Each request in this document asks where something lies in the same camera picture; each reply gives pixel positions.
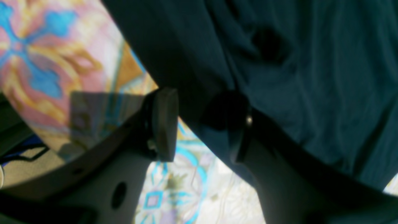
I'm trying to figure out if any patterned tablecloth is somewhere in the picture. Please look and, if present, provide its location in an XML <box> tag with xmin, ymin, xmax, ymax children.
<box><xmin>1</xmin><ymin>0</ymin><xmax>397</xmax><ymax>224</ymax></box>

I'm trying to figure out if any black t-shirt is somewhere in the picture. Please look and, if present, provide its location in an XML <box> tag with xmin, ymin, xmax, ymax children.
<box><xmin>102</xmin><ymin>0</ymin><xmax>398</xmax><ymax>190</ymax></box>

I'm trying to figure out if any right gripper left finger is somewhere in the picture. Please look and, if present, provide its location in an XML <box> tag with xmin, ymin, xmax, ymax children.
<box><xmin>1</xmin><ymin>88</ymin><xmax>179</xmax><ymax>224</ymax></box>

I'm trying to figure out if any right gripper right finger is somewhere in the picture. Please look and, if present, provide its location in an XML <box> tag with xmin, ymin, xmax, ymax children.
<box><xmin>229</xmin><ymin>109</ymin><xmax>397</xmax><ymax>224</ymax></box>

